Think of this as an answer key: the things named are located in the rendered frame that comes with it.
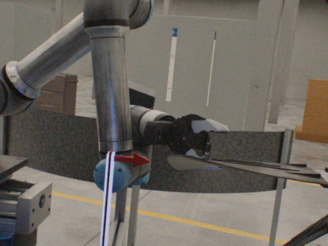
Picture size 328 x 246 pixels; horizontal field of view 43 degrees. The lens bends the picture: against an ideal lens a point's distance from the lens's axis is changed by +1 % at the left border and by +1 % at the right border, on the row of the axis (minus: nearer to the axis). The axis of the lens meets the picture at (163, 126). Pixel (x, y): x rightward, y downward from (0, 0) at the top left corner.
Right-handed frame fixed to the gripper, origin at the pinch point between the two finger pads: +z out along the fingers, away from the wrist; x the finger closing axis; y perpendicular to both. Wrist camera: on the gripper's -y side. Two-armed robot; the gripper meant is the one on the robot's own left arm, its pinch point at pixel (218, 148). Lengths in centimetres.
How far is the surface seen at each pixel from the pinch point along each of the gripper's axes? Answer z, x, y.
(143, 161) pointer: 3.7, 2.2, -19.8
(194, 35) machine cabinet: -457, -99, 385
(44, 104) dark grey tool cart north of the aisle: -639, 59, 229
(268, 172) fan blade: 19.1, -0.5, -9.4
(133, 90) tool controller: -45.5, -6.9, 9.3
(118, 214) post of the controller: -42, 29, 9
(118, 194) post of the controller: -41.9, 23.0, 8.0
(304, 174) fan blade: 20.5, -0.8, -2.8
